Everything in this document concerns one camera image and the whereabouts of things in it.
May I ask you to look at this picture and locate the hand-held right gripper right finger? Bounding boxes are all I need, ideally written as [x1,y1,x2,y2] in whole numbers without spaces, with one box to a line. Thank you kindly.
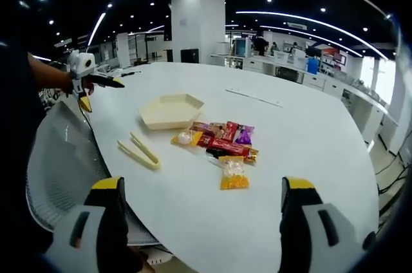
[279,175,377,273]

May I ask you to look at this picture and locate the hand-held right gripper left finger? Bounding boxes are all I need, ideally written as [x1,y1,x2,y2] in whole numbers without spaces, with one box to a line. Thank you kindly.
[44,176,130,273]

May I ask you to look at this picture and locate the beige hexagonal container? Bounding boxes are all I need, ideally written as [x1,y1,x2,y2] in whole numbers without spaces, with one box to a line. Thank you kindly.
[138,93,206,131]

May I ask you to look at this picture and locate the beige food tongs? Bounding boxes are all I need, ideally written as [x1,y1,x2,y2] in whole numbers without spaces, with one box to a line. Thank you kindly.
[117,131,162,171]

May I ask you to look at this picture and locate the person's left hand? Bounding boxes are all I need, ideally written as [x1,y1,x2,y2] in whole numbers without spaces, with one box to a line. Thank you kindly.
[62,73,97,97]

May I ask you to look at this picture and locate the grey mesh office chair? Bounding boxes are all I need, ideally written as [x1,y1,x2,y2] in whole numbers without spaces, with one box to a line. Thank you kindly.
[25,101,170,256]

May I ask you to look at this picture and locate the black cabinet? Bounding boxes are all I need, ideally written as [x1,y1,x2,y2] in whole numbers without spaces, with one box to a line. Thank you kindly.
[180,48,199,64]

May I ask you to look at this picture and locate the yellow snack packet white ball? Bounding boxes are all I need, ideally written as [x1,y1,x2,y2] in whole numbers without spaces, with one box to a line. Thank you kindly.
[170,129,203,147]

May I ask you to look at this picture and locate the yellow clear snack packet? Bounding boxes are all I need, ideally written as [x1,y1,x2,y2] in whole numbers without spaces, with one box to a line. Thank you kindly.
[218,155,250,191]

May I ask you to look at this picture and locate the gold brown snack packet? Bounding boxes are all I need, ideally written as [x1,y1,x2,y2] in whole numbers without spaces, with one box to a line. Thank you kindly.
[243,148,260,165]

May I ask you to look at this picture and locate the white square pillar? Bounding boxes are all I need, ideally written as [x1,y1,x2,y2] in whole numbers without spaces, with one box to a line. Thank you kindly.
[170,0,227,65]

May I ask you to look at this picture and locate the small red snack packet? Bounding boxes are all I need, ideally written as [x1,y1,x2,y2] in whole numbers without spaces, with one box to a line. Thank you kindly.
[197,134,216,148]

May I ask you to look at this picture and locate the long red snack packet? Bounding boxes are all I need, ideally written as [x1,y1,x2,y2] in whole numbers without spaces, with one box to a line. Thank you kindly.
[205,138,254,156]

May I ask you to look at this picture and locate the purple snack packet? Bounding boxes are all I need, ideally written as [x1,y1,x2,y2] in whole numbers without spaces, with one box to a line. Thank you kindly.
[234,125,256,146]

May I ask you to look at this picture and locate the upright red snack packet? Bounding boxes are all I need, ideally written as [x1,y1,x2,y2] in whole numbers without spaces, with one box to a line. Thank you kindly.
[224,120,241,141]

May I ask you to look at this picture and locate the white framed monitor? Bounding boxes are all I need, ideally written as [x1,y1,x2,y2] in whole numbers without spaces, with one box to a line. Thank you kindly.
[234,38,252,59]

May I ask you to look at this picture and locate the blue box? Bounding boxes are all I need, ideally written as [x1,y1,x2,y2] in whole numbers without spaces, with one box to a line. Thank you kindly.
[306,57,320,75]

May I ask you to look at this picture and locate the black floor cables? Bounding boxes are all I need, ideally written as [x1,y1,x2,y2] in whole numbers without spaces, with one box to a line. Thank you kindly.
[375,149,412,198]

